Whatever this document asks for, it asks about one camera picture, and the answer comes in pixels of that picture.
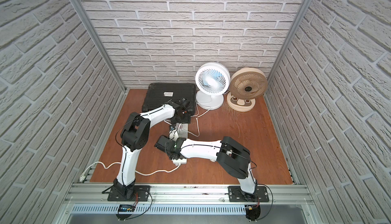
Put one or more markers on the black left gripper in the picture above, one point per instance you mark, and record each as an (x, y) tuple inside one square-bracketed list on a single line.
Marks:
[(182, 118)]

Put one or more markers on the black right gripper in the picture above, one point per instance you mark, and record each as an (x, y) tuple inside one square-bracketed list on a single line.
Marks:
[(161, 144)]

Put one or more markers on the white power strip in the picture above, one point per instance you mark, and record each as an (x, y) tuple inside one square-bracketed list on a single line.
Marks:
[(179, 130)]

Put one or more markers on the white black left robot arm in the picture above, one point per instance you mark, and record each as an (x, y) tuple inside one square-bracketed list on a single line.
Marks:
[(134, 137)]

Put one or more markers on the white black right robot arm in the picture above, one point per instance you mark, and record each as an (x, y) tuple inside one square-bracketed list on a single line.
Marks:
[(233, 157)]

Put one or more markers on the white desk fan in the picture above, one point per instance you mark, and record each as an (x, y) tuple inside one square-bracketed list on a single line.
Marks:
[(212, 80)]

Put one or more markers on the beige bear desk fan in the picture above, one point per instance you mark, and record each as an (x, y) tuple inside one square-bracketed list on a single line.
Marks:
[(246, 85)]

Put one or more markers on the white label sticker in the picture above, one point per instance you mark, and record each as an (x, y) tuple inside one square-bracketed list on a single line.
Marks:
[(168, 94)]

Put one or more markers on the black plastic tool case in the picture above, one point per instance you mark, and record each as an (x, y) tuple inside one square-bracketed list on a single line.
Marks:
[(155, 95)]

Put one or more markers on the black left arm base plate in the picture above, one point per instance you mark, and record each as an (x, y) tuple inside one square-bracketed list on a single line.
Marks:
[(129, 194)]

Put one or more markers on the white vented cable duct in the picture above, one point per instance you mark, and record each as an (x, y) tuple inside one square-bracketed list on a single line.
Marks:
[(159, 209)]

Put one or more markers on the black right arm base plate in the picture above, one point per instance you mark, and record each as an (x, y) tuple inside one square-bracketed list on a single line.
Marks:
[(235, 194)]

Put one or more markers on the aluminium front rail frame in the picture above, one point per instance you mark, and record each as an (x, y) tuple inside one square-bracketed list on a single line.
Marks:
[(190, 194)]

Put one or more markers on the aluminium corner post left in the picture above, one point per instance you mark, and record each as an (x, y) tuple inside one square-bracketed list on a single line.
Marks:
[(79, 9)]

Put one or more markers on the aluminium corner post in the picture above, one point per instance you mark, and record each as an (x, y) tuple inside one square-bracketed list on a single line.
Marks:
[(79, 9), (292, 31)]

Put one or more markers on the aluminium corner post right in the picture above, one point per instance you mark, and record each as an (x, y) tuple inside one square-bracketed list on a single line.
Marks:
[(292, 31)]

